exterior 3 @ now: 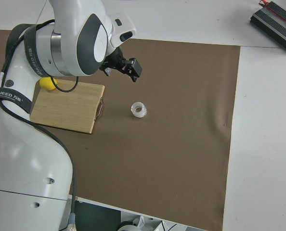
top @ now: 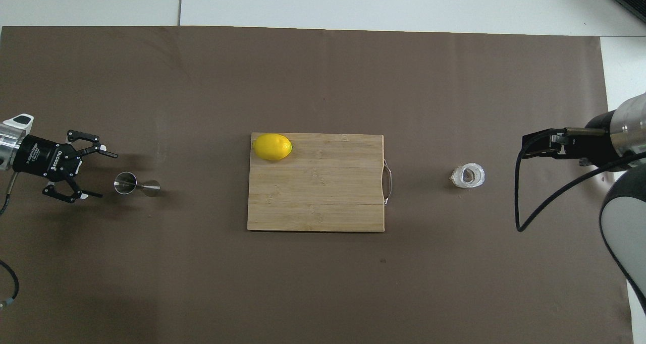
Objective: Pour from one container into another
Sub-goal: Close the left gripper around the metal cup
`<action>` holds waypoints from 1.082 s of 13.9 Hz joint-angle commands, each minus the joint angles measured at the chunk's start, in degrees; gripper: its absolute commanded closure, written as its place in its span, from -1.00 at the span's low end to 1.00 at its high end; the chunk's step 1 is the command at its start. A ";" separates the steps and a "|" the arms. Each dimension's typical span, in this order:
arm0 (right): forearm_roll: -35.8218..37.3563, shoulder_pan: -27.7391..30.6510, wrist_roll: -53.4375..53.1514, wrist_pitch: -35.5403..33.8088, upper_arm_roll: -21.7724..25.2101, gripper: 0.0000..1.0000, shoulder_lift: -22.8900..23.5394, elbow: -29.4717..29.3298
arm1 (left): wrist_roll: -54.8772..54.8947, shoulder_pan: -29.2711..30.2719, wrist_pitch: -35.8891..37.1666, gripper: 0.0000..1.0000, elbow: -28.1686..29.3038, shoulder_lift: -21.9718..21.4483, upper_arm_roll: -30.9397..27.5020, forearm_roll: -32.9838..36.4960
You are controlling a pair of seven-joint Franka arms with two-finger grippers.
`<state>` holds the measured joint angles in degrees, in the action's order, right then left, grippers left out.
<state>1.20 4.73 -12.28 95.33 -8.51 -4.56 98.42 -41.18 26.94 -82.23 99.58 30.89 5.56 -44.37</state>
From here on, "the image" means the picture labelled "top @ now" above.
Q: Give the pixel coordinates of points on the yellow lemon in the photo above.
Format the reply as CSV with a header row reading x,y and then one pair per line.
x,y
272,147

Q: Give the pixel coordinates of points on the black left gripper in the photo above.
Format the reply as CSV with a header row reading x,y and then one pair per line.
x,y
45,157

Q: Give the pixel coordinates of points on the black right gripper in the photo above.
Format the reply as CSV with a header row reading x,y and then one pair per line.
x,y
598,145

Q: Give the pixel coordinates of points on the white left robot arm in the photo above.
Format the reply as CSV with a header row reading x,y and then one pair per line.
x,y
10,137

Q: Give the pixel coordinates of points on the brown paper table mat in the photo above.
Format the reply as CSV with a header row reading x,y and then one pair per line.
x,y
202,283

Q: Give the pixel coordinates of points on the steel double jigger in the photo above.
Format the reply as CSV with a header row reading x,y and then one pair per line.
x,y
126,183

